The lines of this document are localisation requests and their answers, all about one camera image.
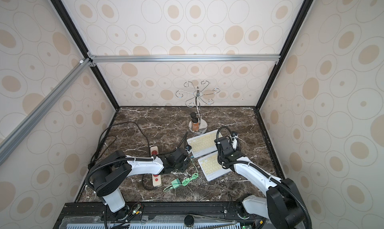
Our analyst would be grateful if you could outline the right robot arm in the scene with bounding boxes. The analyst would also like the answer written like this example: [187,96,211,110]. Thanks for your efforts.
[215,137,313,229]

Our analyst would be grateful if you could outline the chrome hook stand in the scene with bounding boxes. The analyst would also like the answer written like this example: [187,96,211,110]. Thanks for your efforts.
[175,80,221,135]

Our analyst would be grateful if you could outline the left aluminium frame bar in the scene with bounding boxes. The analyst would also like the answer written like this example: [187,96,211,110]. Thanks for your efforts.
[1,58,91,164]

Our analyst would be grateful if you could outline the back aluminium frame bar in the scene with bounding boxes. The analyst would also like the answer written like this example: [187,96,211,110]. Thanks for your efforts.
[90,54,280,63]

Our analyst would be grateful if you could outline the green USB charger adapter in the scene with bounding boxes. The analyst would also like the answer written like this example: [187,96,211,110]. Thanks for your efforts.
[171,179,182,190]

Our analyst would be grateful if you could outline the black round knob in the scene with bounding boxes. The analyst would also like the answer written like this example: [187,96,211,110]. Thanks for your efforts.
[184,215,195,228]

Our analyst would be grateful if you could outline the white keyboard yellow keys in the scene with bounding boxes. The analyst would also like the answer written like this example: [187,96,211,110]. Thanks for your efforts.
[198,151,231,182]
[187,129,218,158]

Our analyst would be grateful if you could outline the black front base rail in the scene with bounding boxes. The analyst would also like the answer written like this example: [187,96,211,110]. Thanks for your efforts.
[54,201,276,229]

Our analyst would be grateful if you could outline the orange spice bottle black cap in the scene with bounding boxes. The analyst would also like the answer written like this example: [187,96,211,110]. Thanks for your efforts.
[192,117,200,132]

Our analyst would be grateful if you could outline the aluminium frame bar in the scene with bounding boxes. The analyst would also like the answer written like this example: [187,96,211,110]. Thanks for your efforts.
[90,54,280,63]
[1,58,91,164]

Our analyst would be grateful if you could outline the black power strip cord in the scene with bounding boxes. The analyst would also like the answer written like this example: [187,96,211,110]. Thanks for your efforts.
[87,121,163,191]

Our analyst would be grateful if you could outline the beige power strip red sockets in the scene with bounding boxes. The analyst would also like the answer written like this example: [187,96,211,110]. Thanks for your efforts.
[150,146,162,188]

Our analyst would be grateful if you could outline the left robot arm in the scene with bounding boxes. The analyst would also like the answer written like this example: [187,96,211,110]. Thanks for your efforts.
[85,145,192,213]

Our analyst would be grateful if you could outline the green USB cable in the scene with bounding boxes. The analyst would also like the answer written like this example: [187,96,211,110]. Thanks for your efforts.
[162,172,200,193]

